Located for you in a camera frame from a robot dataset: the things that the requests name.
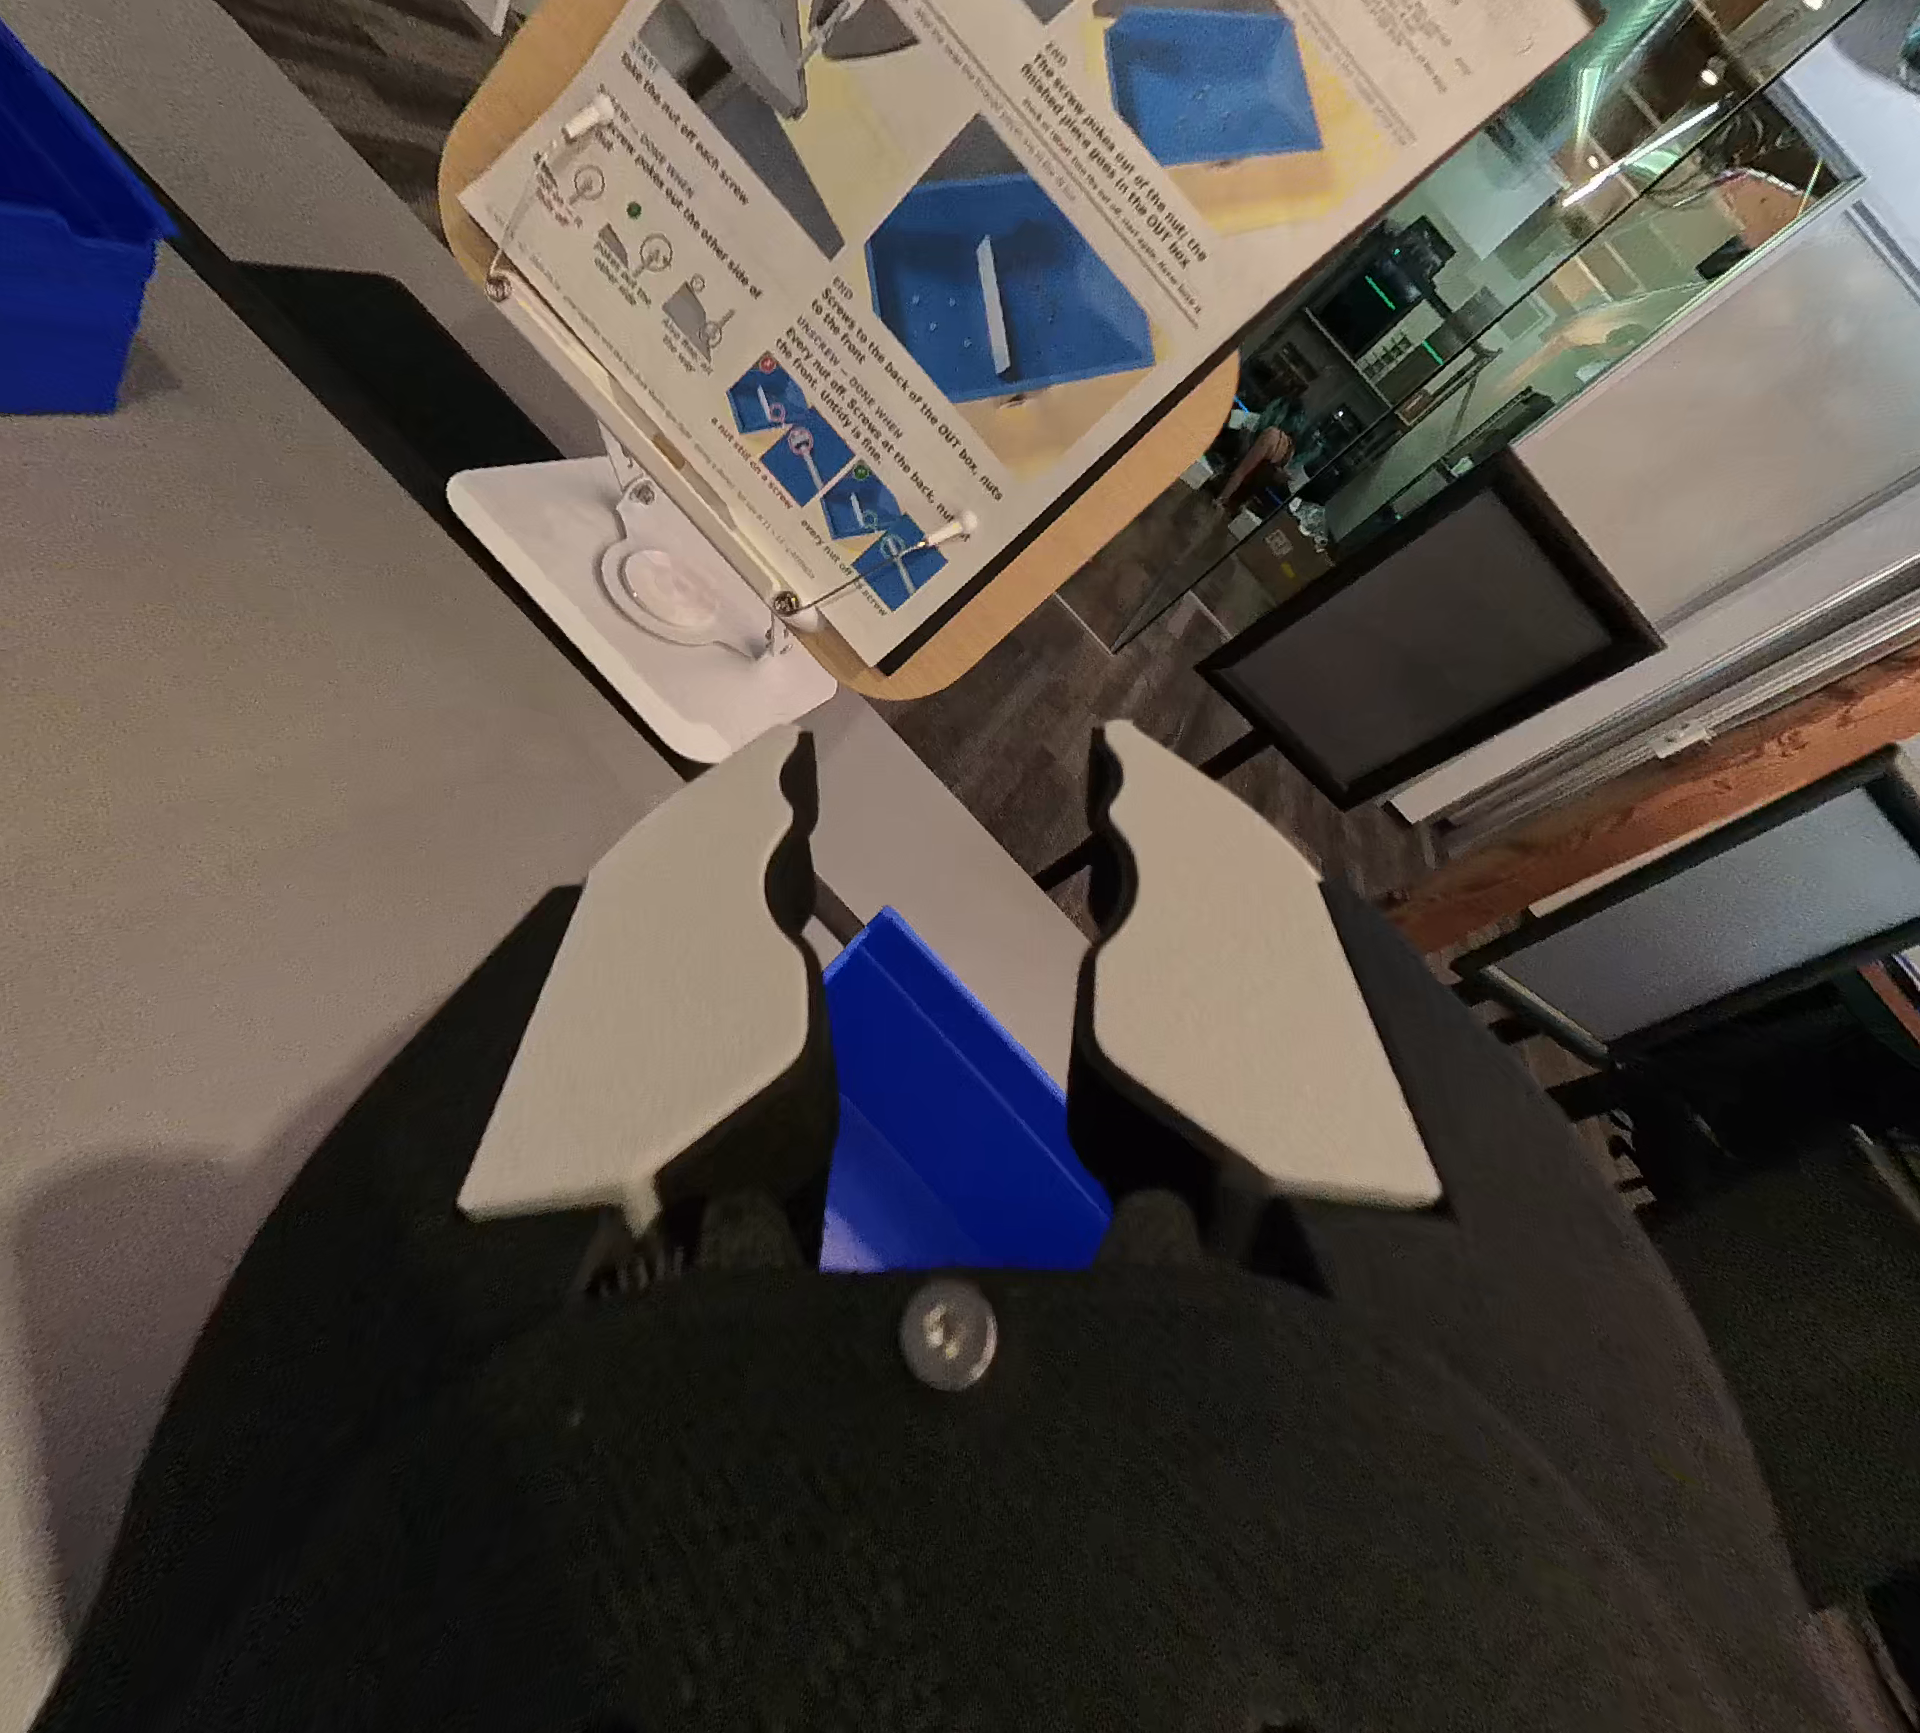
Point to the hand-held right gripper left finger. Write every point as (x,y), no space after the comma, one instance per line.
(675,1014)

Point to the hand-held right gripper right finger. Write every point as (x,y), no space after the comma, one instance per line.
(1243,1014)

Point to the blue divided plastic bin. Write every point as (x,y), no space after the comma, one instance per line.
(59,278)

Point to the grey board on black stand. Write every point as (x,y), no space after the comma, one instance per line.
(1695,923)
(1426,639)

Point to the white stand base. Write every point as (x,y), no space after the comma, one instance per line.
(540,548)

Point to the glass partition panel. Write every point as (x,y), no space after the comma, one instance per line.
(1651,309)

